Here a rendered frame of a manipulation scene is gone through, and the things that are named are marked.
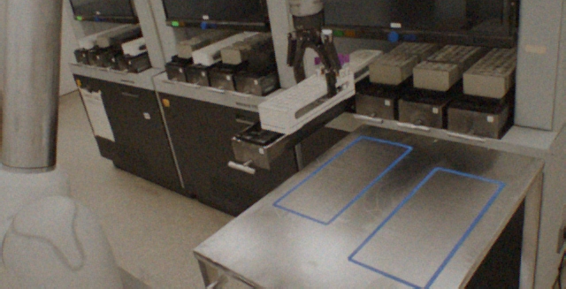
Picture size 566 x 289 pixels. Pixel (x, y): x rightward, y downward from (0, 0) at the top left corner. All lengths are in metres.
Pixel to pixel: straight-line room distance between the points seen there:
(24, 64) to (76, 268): 0.39
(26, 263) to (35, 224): 0.06
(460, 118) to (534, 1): 0.34
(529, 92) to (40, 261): 1.19
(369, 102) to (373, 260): 0.77
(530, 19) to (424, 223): 0.64
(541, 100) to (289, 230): 0.78
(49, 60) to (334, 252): 0.65
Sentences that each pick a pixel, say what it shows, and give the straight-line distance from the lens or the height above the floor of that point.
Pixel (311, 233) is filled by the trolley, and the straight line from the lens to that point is 0.94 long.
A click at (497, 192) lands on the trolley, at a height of 0.82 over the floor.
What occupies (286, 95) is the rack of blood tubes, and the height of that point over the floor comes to 0.92.
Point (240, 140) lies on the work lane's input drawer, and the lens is 1.37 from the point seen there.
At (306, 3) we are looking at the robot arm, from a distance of 1.25.
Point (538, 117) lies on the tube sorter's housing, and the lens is 1.46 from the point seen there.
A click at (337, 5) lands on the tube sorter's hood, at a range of 1.60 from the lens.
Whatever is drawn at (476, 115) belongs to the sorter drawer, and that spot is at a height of 0.80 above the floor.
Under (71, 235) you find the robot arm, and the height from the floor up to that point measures 0.94.
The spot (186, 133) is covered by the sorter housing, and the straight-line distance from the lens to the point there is 2.36.
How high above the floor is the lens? 1.39
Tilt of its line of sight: 25 degrees down
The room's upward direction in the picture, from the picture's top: 10 degrees counter-clockwise
